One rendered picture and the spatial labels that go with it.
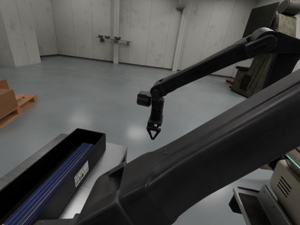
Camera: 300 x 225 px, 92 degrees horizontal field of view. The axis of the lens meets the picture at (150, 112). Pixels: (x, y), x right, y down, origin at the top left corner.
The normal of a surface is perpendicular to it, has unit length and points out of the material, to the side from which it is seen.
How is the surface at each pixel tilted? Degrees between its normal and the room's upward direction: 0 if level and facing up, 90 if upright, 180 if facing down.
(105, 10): 90
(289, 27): 64
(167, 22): 90
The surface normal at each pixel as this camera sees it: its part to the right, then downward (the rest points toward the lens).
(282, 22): 0.17, -0.01
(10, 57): -0.04, 0.42
